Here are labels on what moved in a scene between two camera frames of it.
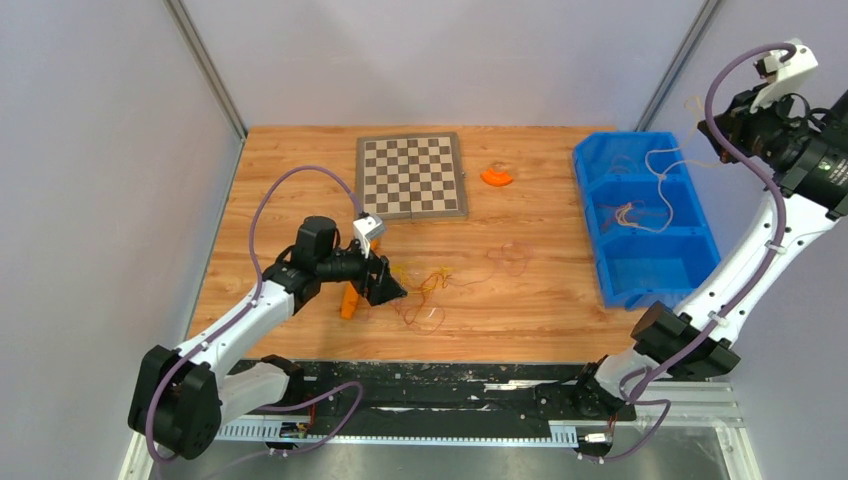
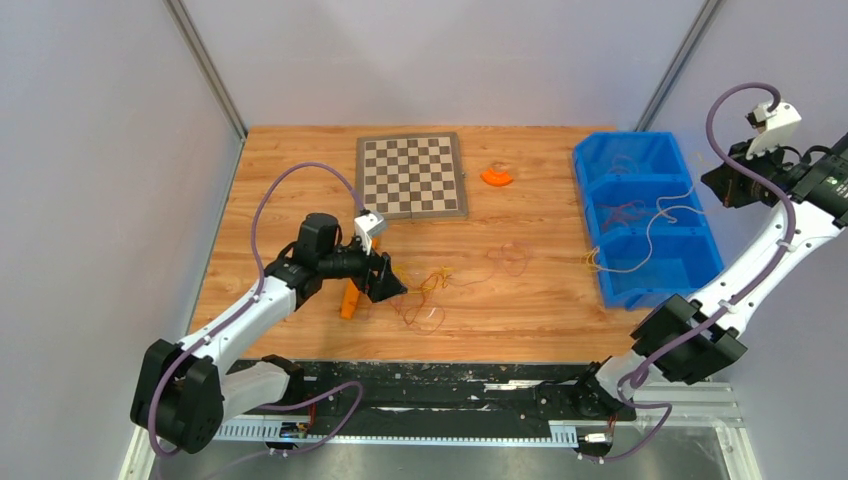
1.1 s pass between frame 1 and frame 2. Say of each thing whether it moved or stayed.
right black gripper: moved
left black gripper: stayed
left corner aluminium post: stayed
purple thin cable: stayed
